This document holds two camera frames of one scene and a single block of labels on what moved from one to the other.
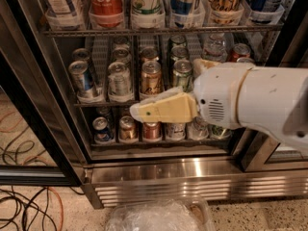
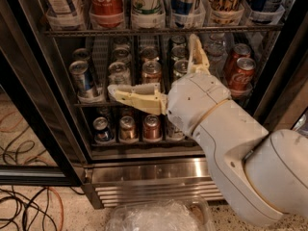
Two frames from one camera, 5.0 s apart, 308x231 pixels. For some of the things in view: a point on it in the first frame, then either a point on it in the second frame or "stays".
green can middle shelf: x=182 y=74 stays
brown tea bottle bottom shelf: x=175 y=131 stays
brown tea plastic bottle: x=64 y=7 stays
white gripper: x=218 y=91 -> x=194 y=100
